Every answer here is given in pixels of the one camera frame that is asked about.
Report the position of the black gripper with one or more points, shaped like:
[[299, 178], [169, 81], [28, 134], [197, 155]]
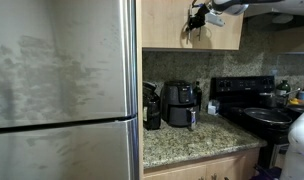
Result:
[[196, 20]]

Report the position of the wooden cabinet door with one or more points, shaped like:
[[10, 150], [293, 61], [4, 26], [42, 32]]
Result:
[[222, 29], [164, 23]]

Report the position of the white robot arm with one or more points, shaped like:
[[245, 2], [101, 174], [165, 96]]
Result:
[[294, 160]]

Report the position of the black air fryer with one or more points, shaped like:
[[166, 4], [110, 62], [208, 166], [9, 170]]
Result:
[[177, 103]]

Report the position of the lower wooden cabinet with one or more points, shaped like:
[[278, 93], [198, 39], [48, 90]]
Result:
[[233, 166]]

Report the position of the dark glass bottle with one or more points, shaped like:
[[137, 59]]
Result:
[[198, 92]]

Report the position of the range hood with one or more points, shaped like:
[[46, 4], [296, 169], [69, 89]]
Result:
[[281, 13]]

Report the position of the black electric stove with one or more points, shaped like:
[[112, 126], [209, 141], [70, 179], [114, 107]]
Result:
[[237, 93]]

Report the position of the small white blue container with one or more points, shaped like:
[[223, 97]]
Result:
[[213, 107]]

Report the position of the black coffee maker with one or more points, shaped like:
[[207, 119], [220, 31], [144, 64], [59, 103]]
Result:
[[151, 107]]

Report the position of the green glass jar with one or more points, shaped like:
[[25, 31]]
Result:
[[283, 88]]

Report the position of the black frying pan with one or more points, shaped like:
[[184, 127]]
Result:
[[268, 116]]

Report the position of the blue cup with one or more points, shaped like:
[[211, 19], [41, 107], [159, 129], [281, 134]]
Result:
[[301, 95]]

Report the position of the stainless steel refrigerator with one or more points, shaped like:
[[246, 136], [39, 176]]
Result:
[[68, 91]]

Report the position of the small saucepan with handle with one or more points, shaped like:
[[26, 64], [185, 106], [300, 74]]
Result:
[[278, 98]]

